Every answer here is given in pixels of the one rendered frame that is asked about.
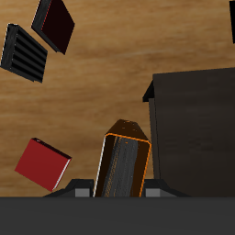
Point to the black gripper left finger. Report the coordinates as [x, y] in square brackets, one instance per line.
[80, 187]

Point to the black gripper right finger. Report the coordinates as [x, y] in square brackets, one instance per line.
[155, 187]

